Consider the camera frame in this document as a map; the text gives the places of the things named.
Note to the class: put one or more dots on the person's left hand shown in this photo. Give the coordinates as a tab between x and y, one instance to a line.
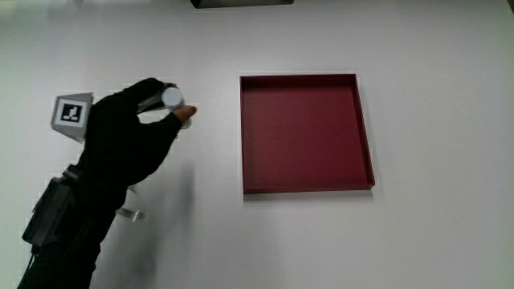
116	132

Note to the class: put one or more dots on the white glue stick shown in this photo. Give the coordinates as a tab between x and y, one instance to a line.
172	98

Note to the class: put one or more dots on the black wrist sensor box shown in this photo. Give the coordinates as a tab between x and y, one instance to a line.
50	214

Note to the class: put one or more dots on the dark object at table edge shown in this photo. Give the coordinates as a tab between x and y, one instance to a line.
241	3

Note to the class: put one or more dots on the red square tray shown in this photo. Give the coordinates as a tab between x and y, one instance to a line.
303	132

